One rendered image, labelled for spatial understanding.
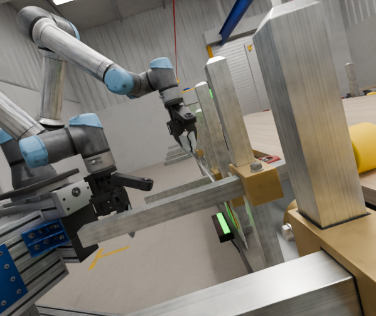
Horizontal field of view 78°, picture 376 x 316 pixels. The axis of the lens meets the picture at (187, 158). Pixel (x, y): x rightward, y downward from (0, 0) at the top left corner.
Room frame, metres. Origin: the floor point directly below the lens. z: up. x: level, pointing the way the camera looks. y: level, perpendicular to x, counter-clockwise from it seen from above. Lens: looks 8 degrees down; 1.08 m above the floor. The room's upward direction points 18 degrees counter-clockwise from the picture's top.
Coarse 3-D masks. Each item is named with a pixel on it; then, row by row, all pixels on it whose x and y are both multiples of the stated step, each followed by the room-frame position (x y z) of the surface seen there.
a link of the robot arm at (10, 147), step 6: (0, 132) 0.85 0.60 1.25; (6, 132) 0.85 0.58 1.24; (0, 138) 0.85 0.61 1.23; (6, 138) 0.85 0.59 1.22; (12, 138) 0.85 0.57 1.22; (0, 144) 0.86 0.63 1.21; (6, 144) 0.85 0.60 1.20; (12, 144) 0.85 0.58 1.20; (18, 144) 0.86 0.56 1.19; (6, 150) 0.85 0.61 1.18; (12, 150) 0.85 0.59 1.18; (18, 150) 0.85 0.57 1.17; (6, 156) 0.86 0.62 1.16; (12, 156) 0.85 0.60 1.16; (18, 156) 0.85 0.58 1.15
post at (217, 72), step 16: (208, 64) 0.41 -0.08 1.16; (224, 64) 0.41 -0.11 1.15; (208, 80) 0.43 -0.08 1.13; (224, 80) 0.41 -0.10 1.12; (224, 96) 0.41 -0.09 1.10; (224, 112) 0.41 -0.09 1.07; (240, 112) 0.41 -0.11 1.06; (224, 128) 0.42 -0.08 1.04; (240, 128) 0.41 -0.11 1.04; (240, 144) 0.41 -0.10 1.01; (240, 160) 0.41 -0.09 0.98; (256, 208) 0.41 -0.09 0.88; (256, 224) 0.41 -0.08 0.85; (272, 224) 0.41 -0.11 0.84; (256, 240) 0.44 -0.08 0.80; (272, 240) 0.41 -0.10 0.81; (272, 256) 0.41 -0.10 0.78
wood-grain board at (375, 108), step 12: (372, 96) 1.17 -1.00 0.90; (348, 108) 1.04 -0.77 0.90; (360, 108) 0.94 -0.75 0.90; (372, 108) 0.87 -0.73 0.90; (252, 120) 2.08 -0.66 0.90; (264, 120) 1.74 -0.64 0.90; (348, 120) 0.80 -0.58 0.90; (360, 120) 0.74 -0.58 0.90; (372, 120) 0.69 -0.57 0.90; (252, 132) 1.31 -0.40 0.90; (264, 132) 1.16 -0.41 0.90; (276, 132) 1.05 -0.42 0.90; (252, 144) 0.95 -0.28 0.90; (264, 144) 0.87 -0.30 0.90; (276, 144) 0.80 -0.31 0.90; (264, 156) 0.75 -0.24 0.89; (360, 180) 0.35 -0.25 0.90; (372, 180) 0.34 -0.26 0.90; (372, 192) 0.31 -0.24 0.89
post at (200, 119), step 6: (198, 114) 0.91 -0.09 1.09; (198, 120) 0.91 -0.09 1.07; (204, 120) 0.91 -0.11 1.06; (204, 126) 0.91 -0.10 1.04; (204, 132) 0.91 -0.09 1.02; (204, 138) 0.91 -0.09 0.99; (210, 144) 0.91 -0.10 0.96; (210, 150) 0.91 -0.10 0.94; (210, 156) 0.91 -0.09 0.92; (216, 162) 0.91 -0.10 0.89; (216, 168) 0.91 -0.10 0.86
